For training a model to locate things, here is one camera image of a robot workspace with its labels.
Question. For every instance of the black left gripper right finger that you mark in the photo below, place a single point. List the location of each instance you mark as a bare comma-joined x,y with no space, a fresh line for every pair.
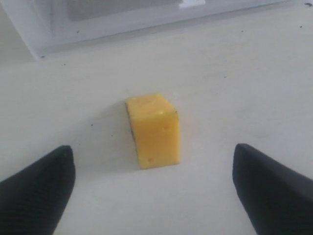
277,199

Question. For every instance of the white plastic drawer cabinet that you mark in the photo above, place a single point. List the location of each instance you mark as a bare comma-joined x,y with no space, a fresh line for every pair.
47,25

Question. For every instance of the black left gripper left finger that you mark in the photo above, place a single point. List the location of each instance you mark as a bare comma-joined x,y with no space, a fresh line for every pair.
33,200

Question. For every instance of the yellow cheese wedge block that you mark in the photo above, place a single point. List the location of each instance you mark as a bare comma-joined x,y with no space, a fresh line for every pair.
154,123

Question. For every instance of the clear bottom wide drawer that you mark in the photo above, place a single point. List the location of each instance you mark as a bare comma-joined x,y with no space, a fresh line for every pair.
79,20

